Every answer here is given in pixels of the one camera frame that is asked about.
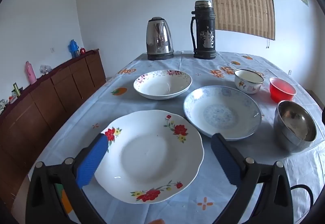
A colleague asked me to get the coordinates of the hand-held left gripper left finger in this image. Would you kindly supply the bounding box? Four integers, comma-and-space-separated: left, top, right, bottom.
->
25, 133, 109, 224

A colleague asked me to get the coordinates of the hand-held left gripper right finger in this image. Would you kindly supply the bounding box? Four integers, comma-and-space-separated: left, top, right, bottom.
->
211, 133, 295, 224

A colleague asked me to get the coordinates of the blue patterned white plate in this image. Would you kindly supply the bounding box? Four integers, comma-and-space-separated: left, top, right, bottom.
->
183, 85, 262, 141

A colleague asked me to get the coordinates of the red flower white plate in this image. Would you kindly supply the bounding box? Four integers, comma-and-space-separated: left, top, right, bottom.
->
94, 109, 205, 204

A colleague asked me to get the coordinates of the white enamel bowl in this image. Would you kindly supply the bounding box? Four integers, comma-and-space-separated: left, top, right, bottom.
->
234, 69, 265, 95

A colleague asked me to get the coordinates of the stainless steel bowl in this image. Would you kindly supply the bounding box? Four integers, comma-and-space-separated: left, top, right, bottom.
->
273, 100, 317, 153

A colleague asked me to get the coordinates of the red plastic bowl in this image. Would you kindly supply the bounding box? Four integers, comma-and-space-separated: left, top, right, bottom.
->
269, 77, 297, 104

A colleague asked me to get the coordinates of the purple flower deep plate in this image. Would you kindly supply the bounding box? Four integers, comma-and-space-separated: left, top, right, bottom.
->
133, 70, 193, 100

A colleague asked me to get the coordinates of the printed light blue tablecloth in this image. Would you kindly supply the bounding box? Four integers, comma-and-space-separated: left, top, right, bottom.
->
28, 51, 325, 224

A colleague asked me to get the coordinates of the brown wooden sideboard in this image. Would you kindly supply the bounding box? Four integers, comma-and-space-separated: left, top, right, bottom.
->
0, 49, 106, 212

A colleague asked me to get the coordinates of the pink thermos bottle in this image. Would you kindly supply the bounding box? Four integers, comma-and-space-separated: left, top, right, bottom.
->
25, 61, 37, 85

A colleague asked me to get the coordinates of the blue thermos bottle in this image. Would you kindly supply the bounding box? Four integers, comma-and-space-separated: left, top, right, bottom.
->
68, 40, 80, 58

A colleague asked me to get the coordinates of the black worn thermos flask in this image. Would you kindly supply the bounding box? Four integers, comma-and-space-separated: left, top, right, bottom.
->
191, 1, 217, 59

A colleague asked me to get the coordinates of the stainless steel electric kettle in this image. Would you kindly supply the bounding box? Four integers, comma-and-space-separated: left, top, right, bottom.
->
146, 17, 174, 61

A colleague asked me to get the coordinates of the black cable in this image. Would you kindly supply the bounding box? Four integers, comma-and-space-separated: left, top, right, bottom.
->
289, 185, 313, 214

